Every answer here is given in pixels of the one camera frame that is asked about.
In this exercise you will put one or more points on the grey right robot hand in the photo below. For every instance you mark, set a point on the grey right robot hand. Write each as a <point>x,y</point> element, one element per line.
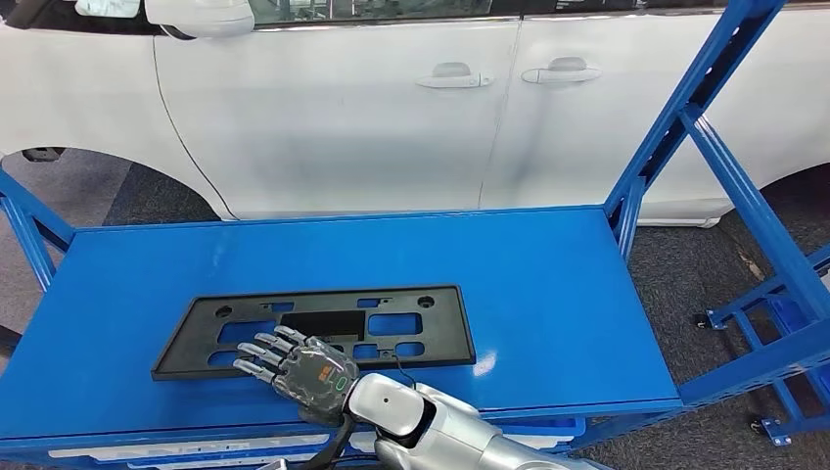
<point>311,383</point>

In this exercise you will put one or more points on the black plastic car part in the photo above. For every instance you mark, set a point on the black plastic car part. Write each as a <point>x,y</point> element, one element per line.
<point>441,331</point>

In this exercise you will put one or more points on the blue metal shelf rack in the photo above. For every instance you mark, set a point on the blue metal shelf rack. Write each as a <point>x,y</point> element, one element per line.
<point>519,292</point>

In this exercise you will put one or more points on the white plastic bin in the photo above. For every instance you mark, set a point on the white plastic bin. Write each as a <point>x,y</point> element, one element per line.
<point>194,447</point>

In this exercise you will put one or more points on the white car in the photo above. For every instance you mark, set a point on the white car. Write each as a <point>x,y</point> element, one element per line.
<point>324,130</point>

